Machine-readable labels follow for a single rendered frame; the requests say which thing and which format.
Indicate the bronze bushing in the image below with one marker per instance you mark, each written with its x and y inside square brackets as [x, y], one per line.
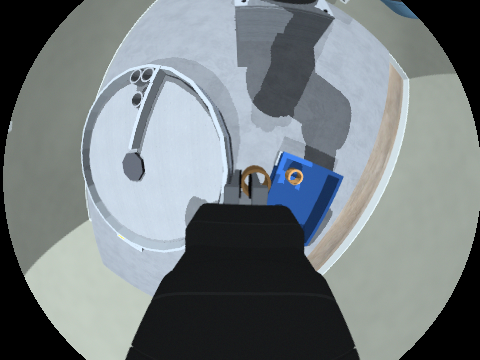
[297, 180]
[252, 169]

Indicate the grey metal ring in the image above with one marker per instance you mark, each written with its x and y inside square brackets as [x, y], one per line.
[146, 74]
[136, 75]
[135, 100]

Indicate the blue open crate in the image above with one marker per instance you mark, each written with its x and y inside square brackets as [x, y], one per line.
[311, 199]

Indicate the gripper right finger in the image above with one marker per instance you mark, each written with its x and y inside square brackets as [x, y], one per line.
[258, 192]

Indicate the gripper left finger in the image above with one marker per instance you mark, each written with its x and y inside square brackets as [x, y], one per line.
[232, 192]

